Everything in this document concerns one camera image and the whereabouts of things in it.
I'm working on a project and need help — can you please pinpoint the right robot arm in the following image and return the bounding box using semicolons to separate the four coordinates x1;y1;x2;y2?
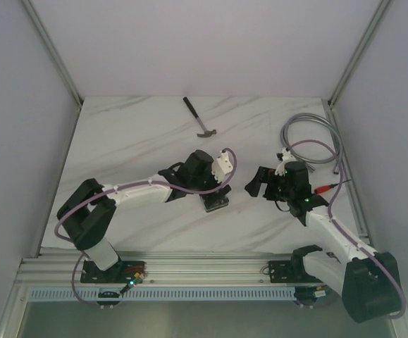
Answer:
245;161;404;323

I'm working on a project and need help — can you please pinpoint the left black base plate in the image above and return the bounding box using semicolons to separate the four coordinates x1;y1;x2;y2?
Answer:
80;261;145;284

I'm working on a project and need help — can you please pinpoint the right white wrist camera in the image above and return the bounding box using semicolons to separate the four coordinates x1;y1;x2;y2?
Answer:
275;147;297;176

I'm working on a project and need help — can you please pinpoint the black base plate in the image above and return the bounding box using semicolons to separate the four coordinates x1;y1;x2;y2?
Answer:
268;260;323;284
80;261;145;284

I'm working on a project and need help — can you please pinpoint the grey slotted cable duct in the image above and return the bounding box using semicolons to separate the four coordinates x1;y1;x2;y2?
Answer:
27;288;331;303

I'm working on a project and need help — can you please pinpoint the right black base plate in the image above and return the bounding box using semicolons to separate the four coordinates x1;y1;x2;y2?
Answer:
268;260;323;284

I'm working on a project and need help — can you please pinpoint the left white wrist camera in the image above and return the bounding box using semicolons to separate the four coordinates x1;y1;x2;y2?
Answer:
211;151;233;183

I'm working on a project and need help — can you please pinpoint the clear plastic fuse box cover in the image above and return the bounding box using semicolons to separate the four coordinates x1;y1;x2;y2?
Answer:
200;192;231;211

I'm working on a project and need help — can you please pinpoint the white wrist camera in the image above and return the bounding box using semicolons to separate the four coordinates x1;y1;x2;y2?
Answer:
275;147;297;176
211;151;233;183

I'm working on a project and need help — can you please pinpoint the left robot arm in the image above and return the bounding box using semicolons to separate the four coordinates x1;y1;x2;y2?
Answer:
54;148;237;283

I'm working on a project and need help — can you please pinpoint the red handled screwdriver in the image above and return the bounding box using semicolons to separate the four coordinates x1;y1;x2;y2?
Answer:
314;179;351;194

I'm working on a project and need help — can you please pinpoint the claw hammer black handle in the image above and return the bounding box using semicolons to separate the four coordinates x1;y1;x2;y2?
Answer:
183;96;218;139

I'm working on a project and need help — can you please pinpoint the silver flexible metal hose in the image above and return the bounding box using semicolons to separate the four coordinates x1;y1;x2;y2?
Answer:
280;112;344;175

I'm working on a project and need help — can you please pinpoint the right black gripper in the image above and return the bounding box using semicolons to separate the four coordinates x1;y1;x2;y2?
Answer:
244;166;293;202

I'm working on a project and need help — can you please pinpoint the aluminium mounting rail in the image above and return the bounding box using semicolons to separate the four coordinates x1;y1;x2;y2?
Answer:
15;250;399;285

